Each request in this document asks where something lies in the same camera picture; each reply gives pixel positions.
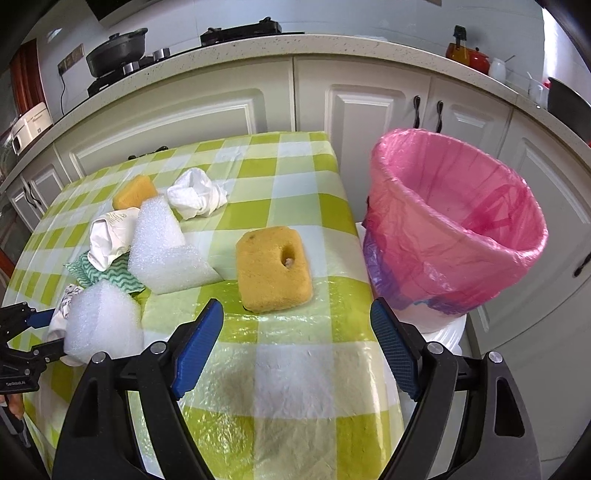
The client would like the large black pot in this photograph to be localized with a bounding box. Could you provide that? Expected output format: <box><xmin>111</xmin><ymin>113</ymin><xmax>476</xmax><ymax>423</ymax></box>
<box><xmin>548</xmin><ymin>77</ymin><xmax>591</xmax><ymax>144</ymax></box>

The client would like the yellow sponge with hole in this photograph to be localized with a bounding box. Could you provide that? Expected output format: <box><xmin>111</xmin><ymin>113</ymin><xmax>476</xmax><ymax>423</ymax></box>
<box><xmin>235</xmin><ymin>226</ymin><xmax>312</xmax><ymax>314</ymax></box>

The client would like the red ceramic pot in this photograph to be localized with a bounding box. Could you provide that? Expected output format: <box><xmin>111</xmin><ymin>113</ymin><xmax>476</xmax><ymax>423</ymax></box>
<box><xmin>468</xmin><ymin>47</ymin><xmax>491</xmax><ymax>75</ymax></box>

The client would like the white mug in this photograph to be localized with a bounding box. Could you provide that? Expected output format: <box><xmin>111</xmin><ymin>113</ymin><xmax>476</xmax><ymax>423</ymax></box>
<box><xmin>528</xmin><ymin>76</ymin><xmax>547</xmax><ymax>108</ymax></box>

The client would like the black corner cabinet handle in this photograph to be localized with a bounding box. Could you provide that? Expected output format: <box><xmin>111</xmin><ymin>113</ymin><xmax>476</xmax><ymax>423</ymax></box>
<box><xmin>573</xmin><ymin>253</ymin><xmax>591</xmax><ymax>278</ymax></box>

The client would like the white jar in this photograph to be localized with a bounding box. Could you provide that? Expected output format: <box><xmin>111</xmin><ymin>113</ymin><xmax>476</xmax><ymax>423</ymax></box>
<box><xmin>488</xmin><ymin>58</ymin><xmax>507</xmax><ymax>83</ymax></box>

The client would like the person's left hand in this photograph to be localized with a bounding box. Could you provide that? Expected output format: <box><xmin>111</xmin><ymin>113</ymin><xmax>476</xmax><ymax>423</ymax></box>
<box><xmin>0</xmin><ymin>394</ymin><xmax>24</xmax><ymax>420</ymax></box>

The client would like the black wok with lid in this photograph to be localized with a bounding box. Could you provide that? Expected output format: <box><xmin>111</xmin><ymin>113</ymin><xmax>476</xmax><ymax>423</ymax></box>
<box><xmin>86</xmin><ymin>28</ymin><xmax>148</xmax><ymax>79</ymax></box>

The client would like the pink bag trash bin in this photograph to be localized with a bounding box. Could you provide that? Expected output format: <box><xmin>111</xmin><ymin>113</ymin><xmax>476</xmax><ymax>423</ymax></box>
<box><xmin>363</xmin><ymin>129</ymin><xmax>549</xmax><ymax>334</ymax></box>

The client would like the white rice cooker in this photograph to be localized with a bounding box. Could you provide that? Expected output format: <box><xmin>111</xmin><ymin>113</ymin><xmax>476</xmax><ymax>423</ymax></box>
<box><xmin>10</xmin><ymin>102</ymin><xmax>53</xmax><ymax>156</ymax></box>

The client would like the small yellow sponge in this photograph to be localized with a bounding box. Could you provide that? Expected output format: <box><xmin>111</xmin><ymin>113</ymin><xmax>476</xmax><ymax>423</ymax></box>
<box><xmin>112</xmin><ymin>175</ymin><xmax>158</xmax><ymax>210</ymax></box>

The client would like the black cabinet handle left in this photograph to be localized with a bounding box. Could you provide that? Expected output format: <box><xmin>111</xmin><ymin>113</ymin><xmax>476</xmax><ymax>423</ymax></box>
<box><xmin>413</xmin><ymin>95</ymin><xmax>421</xmax><ymax>129</ymax></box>

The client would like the oil bottle black cap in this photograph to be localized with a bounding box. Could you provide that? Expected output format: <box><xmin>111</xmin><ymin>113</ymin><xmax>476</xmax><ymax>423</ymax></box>
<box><xmin>446</xmin><ymin>25</ymin><xmax>470</xmax><ymax>66</ymax></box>

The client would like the black drawer handle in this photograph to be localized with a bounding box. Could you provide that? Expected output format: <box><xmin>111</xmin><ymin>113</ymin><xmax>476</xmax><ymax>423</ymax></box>
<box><xmin>127</xmin><ymin>146</ymin><xmax>168</xmax><ymax>160</ymax></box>

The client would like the crumpled white tissue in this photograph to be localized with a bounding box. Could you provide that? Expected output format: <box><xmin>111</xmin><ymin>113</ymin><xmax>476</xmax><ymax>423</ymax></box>
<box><xmin>166</xmin><ymin>168</ymin><xmax>228</xmax><ymax>220</ymax></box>

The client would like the black gas stove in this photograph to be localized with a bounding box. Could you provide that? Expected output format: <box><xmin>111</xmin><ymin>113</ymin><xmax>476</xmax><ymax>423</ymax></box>
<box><xmin>87</xmin><ymin>16</ymin><xmax>304</xmax><ymax>98</ymax></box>

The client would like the green checked tablecloth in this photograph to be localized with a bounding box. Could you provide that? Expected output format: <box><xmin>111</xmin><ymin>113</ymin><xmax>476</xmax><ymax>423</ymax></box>
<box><xmin>3</xmin><ymin>132</ymin><xmax>404</xmax><ymax>479</ymax></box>

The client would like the black cabinet handle right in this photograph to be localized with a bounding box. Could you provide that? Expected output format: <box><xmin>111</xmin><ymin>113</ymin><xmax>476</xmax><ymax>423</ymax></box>
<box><xmin>436</xmin><ymin>100</ymin><xmax>444</xmax><ymax>133</ymax></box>

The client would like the white foam piece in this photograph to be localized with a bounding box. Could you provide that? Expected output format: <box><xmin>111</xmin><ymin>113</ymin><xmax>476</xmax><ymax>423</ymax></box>
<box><xmin>64</xmin><ymin>280</ymin><xmax>143</xmax><ymax>363</ymax></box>

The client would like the white printed paper cup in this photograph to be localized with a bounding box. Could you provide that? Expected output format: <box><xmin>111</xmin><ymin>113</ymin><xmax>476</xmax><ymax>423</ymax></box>
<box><xmin>87</xmin><ymin>207</ymin><xmax>140</xmax><ymax>272</ymax></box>

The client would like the green wavy cloth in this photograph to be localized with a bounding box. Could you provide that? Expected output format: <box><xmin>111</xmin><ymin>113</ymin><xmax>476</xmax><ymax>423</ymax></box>
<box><xmin>65</xmin><ymin>252</ymin><xmax>145</xmax><ymax>294</ymax></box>

